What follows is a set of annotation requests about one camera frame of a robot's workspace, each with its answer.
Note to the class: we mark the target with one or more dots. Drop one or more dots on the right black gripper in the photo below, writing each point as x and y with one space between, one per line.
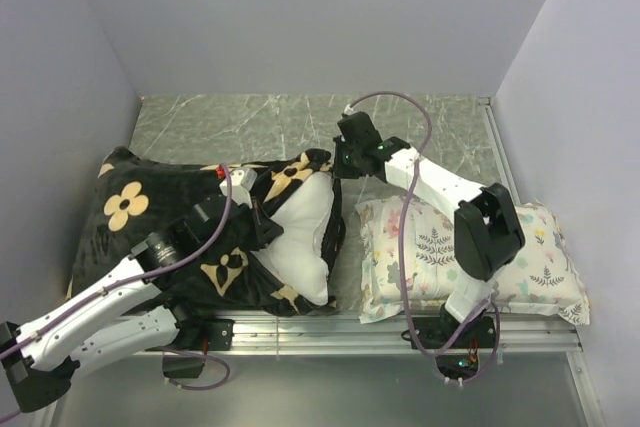
341 170

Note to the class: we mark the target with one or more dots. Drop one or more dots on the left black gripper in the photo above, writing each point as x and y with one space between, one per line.
265 229

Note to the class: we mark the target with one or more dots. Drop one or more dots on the white pillow insert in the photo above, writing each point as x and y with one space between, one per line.
294 257

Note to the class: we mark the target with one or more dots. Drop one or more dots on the black floral plush pillowcase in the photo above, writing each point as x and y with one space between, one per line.
134 197

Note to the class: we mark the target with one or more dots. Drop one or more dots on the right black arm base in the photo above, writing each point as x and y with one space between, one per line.
460 355

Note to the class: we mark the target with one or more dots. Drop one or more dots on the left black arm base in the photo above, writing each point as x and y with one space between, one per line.
211 335

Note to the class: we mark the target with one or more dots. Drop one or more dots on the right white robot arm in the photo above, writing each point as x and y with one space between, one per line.
487 233

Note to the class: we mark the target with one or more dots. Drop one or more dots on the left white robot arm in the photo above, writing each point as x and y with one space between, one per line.
42 358

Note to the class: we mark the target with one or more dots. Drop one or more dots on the animal print white pillow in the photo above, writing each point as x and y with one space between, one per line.
541 280

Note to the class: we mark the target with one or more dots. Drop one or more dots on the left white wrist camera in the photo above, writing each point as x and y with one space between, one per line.
237 183

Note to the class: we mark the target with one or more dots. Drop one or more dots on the aluminium mounting rail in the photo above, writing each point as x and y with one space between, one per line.
261 334

